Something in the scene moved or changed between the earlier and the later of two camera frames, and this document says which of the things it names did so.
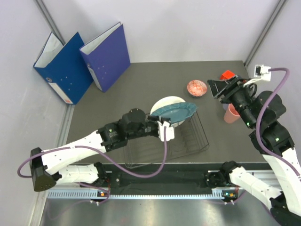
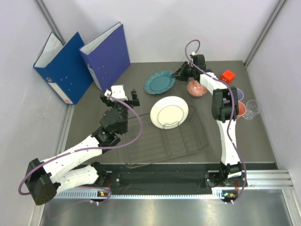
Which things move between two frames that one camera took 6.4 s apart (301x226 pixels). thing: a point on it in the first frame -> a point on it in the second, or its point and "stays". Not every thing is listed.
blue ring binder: (66, 68) stays
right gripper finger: (216, 86) -> (178, 73)
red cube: (227, 75) stays
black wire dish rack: (189, 138) stays
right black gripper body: (237, 95) -> (188, 72)
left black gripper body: (151, 126) -> (129, 104)
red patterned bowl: (196, 88) stays
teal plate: (176, 112) -> (160, 82)
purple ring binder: (107, 56) stays
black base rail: (174, 176) stays
